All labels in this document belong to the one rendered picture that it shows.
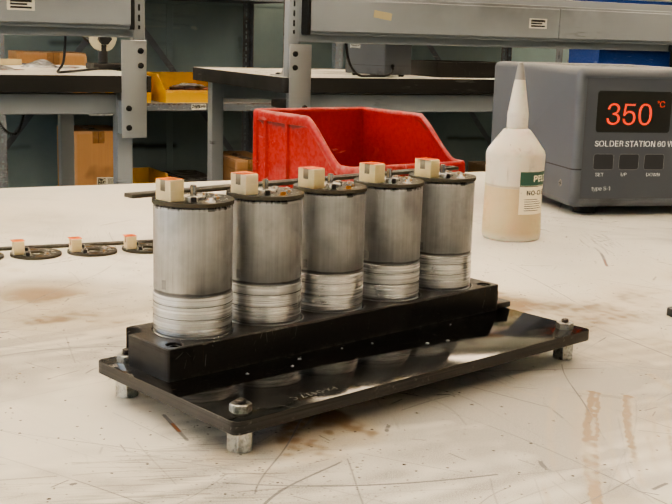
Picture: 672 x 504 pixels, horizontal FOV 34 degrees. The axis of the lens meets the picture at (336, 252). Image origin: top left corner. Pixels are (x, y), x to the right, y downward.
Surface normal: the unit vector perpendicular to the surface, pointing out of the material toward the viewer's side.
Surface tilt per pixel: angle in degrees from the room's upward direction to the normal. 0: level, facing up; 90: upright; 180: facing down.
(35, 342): 0
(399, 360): 0
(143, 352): 90
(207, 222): 90
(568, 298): 0
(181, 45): 90
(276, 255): 90
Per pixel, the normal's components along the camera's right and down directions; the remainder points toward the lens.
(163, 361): -0.74, 0.11
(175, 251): -0.35, 0.17
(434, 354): 0.03, -0.98
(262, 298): 0.00, 0.19
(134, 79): 0.45, 0.18
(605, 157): 0.23, 0.19
